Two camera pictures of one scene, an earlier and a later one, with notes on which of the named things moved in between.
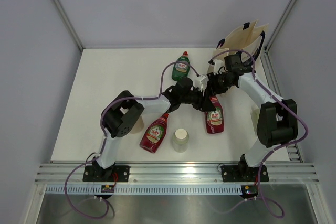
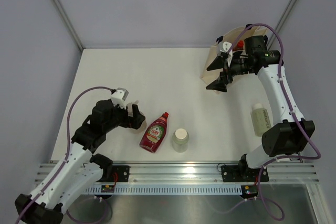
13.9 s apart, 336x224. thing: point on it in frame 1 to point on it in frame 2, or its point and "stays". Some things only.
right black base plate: (243, 173) stays
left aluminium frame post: (57, 1) stays
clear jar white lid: (180, 140) stays
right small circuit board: (249, 191) stays
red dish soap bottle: (153, 135) stays
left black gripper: (199, 105) to (135, 121)
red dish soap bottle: (214, 119) to (240, 45)
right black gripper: (212, 87) to (220, 62)
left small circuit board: (107, 188) stays
